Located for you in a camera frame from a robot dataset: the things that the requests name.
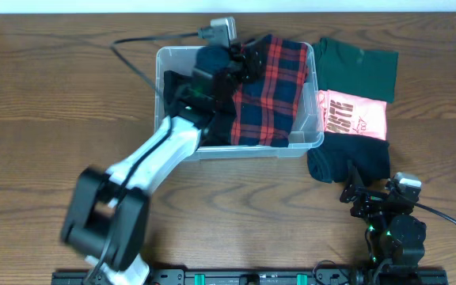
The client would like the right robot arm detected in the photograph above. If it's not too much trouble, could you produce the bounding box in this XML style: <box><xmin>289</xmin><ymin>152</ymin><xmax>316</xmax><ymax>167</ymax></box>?
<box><xmin>340</xmin><ymin>163</ymin><xmax>427</xmax><ymax>268</ymax></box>

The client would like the dark teal folded garment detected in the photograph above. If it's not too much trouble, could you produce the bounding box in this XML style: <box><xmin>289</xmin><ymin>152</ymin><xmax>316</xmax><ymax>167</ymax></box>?
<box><xmin>307</xmin><ymin>132</ymin><xmax>390</xmax><ymax>186</ymax></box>

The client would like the red navy plaid garment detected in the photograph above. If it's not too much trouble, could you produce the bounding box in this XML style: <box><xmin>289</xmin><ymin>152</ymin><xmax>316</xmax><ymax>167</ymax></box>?
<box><xmin>230</xmin><ymin>35</ymin><xmax>309</xmax><ymax>147</ymax></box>

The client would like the clear plastic storage bin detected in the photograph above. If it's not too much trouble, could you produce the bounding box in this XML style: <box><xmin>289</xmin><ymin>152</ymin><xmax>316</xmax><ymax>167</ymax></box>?
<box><xmin>155</xmin><ymin>46</ymin><xmax>324</xmax><ymax>162</ymax></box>

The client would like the pink printed t-shirt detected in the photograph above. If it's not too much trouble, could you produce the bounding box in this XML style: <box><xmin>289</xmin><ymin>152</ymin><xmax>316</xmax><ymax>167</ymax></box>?
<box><xmin>317</xmin><ymin>90</ymin><xmax>387</xmax><ymax>140</ymax></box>

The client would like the black camera cable left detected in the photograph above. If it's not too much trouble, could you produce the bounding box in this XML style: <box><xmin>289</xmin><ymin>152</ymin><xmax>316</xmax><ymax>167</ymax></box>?
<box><xmin>109</xmin><ymin>31</ymin><xmax>205</xmax><ymax>100</ymax></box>

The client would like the green t-shirt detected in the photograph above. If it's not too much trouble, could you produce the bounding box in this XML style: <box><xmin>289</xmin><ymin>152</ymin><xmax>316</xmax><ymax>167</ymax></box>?
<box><xmin>313</xmin><ymin>37</ymin><xmax>398</xmax><ymax>103</ymax></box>

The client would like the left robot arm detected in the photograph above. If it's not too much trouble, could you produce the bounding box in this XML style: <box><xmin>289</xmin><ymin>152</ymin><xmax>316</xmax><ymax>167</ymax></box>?
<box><xmin>60</xmin><ymin>40</ymin><xmax>267</xmax><ymax>284</ymax></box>

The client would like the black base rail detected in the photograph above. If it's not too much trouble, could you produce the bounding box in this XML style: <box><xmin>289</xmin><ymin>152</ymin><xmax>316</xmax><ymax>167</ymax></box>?
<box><xmin>51</xmin><ymin>268</ymin><xmax>450</xmax><ymax>285</ymax></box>

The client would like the black garment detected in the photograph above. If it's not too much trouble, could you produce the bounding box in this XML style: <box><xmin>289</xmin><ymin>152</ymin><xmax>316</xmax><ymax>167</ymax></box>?
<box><xmin>163</xmin><ymin>70</ymin><xmax>238</xmax><ymax>146</ymax></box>

